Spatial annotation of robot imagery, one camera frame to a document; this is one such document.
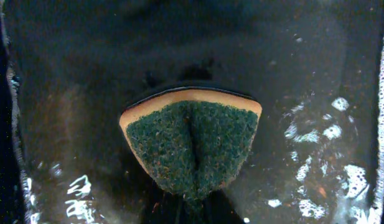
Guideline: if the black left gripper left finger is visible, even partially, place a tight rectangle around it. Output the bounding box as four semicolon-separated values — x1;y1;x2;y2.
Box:
141;190;183;224

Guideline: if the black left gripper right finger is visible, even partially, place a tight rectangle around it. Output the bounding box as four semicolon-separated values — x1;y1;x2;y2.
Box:
204;190;244;224

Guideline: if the black rectangular water tray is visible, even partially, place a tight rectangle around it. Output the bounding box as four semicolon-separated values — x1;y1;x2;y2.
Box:
0;0;384;223

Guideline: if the yellow green scrub sponge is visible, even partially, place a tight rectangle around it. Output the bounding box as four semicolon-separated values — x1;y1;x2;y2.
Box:
119;86;262;216

